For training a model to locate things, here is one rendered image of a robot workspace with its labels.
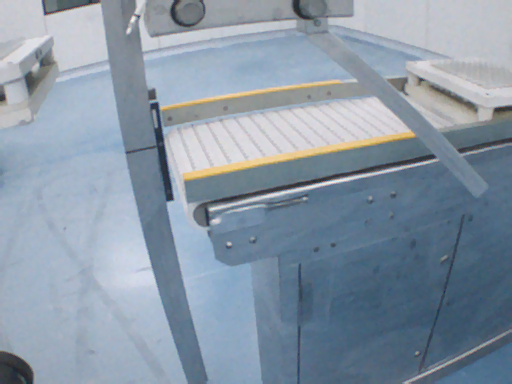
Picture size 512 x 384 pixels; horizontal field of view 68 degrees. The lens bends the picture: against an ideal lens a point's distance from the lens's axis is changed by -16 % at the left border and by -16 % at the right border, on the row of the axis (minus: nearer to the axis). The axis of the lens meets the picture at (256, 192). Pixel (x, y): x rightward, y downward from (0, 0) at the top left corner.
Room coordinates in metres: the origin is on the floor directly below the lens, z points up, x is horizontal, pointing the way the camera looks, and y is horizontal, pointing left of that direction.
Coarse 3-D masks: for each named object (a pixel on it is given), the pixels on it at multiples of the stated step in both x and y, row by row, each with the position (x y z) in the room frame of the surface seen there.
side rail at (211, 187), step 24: (504, 120) 0.58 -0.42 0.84; (384, 144) 0.51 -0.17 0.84; (408, 144) 0.52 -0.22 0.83; (456, 144) 0.55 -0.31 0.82; (264, 168) 0.47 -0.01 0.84; (288, 168) 0.48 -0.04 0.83; (312, 168) 0.49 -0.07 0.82; (336, 168) 0.49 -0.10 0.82; (192, 192) 0.45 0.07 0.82; (216, 192) 0.45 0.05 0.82; (240, 192) 0.46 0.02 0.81
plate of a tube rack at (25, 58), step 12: (48, 36) 0.63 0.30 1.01; (24, 48) 0.54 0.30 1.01; (36, 48) 0.52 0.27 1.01; (48, 48) 0.60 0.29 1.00; (12, 60) 0.45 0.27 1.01; (24, 60) 0.45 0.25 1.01; (36, 60) 0.51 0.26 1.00; (0, 72) 0.42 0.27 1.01; (12, 72) 0.42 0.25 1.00; (24, 72) 0.44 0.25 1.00; (0, 84) 0.42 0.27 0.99
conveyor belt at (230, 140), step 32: (192, 128) 0.70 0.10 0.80; (224, 128) 0.69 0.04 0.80; (256, 128) 0.67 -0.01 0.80; (288, 128) 0.67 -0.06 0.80; (320, 128) 0.66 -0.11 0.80; (352, 128) 0.65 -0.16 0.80; (384, 128) 0.65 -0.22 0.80; (192, 160) 0.57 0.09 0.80; (224, 160) 0.56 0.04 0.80; (192, 224) 0.46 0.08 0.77
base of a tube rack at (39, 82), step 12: (36, 72) 0.59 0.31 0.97; (48, 72) 0.57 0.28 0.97; (36, 84) 0.50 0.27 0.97; (48, 84) 0.55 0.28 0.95; (36, 96) 0.47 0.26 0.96; (0, 108) 0.42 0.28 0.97; (12, 108) 0.42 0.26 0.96; (24, 108) 0.42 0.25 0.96; (36, 108) 0.45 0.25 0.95; (0, 120) 0.41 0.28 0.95; (12, 120) 0.42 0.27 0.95
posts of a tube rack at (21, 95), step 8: (48, 56) 0.63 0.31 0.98; (40, 64) 0.63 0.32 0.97; (48, 64) 0.63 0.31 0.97; (24, 80) 0.44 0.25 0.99; (8, 88) 0.42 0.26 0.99; (16, 88) 0.42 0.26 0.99; (24, 88) 0.43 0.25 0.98; (8, 96) 0.42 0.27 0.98; (16, 96) 0.42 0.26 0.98; (24, 96) 0.43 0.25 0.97; (8, 104) 0.43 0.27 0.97
